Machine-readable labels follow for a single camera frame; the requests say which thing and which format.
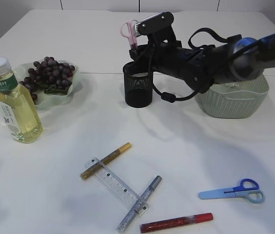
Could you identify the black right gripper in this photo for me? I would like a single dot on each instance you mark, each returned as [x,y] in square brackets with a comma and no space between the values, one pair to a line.
[197,67]

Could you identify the pink scissors with purple sheath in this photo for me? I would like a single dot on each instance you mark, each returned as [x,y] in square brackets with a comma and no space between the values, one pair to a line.
[127,31]

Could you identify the blue scissors with sheath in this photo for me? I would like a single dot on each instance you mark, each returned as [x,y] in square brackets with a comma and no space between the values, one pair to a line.
[248,189]

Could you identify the clear plastic ruler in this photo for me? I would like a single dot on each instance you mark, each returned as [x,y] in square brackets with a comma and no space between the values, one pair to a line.
[119,189]

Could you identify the purple artificial grape bunch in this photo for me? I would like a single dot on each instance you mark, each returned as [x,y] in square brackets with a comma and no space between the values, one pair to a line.
[49,76]

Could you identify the yellow tea drink bottle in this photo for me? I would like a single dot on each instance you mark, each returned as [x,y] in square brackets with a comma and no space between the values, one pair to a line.
[17,108]

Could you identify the clear plastic sheet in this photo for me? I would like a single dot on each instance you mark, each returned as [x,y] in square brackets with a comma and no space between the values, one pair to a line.
[232,85]

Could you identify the black blue right robot arm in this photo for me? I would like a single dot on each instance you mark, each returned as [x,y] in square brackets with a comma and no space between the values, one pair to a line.
[238,59]

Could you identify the light green woven plastic basket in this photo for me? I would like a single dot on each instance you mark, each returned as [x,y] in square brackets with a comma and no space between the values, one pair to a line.
[233,103]

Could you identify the black mesh pen holder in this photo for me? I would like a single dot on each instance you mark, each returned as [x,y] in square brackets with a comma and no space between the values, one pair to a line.
[138,84]

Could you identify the green wavy glass plate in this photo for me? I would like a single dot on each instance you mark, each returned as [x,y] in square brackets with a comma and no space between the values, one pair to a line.
[48,101]

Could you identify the gold glitter marker pen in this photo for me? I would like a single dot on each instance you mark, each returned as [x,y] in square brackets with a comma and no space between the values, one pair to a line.
[95,166]

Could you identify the red glitter marker pen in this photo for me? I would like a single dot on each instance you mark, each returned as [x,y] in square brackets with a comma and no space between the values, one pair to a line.
[175,222]

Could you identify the silver glitter marker pen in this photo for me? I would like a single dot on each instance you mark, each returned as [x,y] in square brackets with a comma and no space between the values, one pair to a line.
[140,205]

